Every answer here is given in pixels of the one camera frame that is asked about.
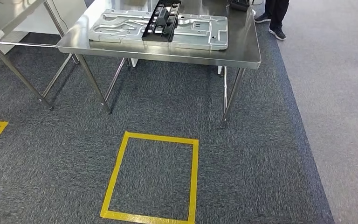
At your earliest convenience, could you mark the black plastic licence plate bracket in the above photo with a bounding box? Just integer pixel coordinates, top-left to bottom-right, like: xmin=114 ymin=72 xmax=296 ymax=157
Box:
xmin=141 ymin=0 xmax=182 ymax=43

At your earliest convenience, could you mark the stainless steel workbench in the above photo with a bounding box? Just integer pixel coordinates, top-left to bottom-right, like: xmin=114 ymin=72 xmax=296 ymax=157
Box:
xmin=57 ymin=0 xmax=262 ymax=129

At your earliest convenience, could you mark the machined aluminium plate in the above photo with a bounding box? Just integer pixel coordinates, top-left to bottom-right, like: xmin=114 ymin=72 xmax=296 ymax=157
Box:
xmin=88 ymin=8 xmax=229 ymax=51

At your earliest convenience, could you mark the black open tool case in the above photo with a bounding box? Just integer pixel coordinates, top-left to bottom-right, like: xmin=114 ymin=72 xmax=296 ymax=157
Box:
xmin=227 ymin=0 xmax=251 ymax=12

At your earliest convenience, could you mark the person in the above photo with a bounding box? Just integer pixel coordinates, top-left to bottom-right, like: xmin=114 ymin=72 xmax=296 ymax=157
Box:
xmin=254 ymin=0 xmax=290 ymax=41

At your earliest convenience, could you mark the white cabinet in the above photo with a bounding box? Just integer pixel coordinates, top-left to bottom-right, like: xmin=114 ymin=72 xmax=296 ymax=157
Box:
xmin=0 ymin=0 xmax=89 ymax=56

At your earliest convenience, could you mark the grey metal side table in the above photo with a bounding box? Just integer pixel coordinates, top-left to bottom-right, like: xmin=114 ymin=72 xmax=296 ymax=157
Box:
xmin=0 ymin=0 xmax=80 ymax=111

